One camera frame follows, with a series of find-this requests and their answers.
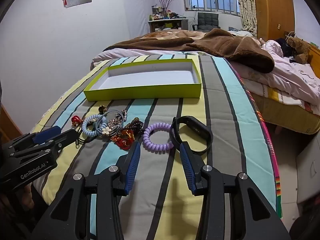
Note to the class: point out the bottles and jars cluster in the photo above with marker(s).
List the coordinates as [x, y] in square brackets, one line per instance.
[160, 12]

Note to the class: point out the white cabinet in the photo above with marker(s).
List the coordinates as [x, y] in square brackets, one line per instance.
[308, 175]

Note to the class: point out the wooden wardrobe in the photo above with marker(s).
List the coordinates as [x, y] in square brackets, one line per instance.
[272, 10]

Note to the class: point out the black chair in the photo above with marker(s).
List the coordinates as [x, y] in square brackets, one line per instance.
[207, 20]

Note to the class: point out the floral curtain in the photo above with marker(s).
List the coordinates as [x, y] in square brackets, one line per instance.
[247, 5]

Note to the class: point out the gold rhinestone hair clip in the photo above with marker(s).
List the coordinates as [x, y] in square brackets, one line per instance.
[115, 123]

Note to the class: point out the brown teddy bear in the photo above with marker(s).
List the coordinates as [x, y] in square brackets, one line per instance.
[300, 48]

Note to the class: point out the barred window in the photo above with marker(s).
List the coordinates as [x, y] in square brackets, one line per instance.
[212, 2]

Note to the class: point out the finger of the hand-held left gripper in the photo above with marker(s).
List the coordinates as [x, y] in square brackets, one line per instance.
[47, 133]
[67, 137]

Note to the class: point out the red knot hair clip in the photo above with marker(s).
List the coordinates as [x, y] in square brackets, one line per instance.
[75, 121]

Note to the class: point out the black smart band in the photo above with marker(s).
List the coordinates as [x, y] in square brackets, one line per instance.
[195, 126]

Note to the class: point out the brown fleece blanket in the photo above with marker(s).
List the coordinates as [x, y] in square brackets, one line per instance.
[225, 45]

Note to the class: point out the small dark flower clip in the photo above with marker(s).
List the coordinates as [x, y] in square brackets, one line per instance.
[102, 109]

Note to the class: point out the dark garment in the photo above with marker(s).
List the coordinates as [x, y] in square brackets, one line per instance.
[285, 46]

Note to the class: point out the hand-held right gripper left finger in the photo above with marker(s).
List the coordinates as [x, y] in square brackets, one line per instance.
[132, 160]

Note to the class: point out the wooden bed frame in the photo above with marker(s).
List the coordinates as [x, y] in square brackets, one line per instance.
[7, 125]

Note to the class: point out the green cardboard box tray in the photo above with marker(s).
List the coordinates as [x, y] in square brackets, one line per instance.
[150, 76]

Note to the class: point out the striped bedsheet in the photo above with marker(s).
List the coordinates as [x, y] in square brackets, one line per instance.
[225, 105]

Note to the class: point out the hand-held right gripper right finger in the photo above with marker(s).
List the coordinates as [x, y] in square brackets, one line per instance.
[186, 165]

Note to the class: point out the yellow bed sheet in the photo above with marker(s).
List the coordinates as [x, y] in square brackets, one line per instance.
[275, 107]

